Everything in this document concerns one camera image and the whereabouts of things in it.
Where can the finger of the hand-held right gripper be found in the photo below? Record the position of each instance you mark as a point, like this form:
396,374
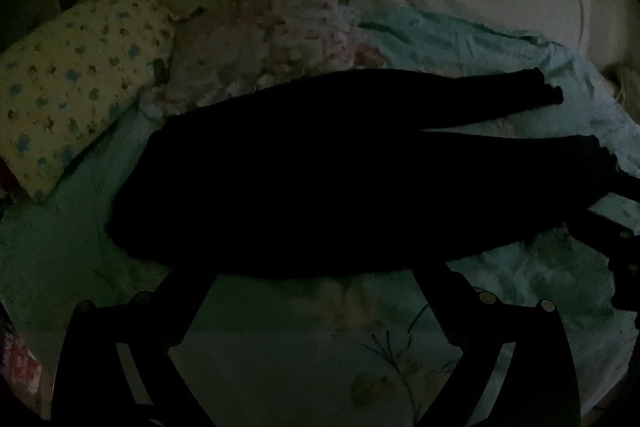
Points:
612,247
627,184

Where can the floral ruffled blanket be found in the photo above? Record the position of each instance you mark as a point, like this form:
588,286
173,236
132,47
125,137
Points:
260,42

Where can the black pants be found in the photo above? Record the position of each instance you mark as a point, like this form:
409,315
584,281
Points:
300,182

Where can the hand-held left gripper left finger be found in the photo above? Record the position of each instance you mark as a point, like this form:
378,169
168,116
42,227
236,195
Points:
172,304

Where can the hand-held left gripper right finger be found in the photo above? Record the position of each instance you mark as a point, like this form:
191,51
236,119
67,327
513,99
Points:
452,307

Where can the teal floral blanket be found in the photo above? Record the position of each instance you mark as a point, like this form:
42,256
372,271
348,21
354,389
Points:
525,277

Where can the red cloth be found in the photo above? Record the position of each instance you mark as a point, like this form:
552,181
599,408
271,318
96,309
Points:
17,364

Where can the yellow spotted pillow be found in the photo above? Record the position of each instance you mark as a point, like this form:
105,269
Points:
75,82

